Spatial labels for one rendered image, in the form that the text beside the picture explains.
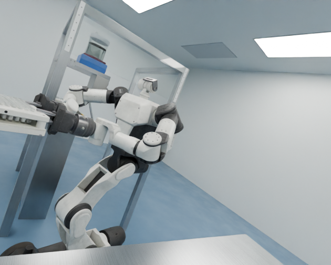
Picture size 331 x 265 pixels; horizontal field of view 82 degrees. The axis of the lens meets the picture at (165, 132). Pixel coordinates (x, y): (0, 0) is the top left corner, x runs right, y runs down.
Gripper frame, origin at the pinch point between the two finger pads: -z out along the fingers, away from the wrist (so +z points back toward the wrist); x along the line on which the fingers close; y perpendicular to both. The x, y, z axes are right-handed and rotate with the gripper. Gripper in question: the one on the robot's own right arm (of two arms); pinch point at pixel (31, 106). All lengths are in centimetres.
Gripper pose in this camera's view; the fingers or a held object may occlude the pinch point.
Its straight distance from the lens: 95.4
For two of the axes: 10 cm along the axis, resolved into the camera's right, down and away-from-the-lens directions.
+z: 0.7, -0.2, 10.0
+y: -9.2, -3.9, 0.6
